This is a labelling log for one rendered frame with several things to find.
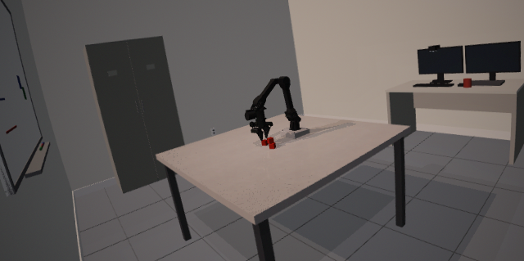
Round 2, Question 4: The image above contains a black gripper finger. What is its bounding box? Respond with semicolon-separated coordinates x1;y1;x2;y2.
257;131;264;141
262;127;271;138

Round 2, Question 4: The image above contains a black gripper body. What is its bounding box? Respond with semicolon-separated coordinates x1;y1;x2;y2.
251;117;273;133

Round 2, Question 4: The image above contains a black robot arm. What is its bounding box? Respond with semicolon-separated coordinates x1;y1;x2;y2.
245;76;301;131

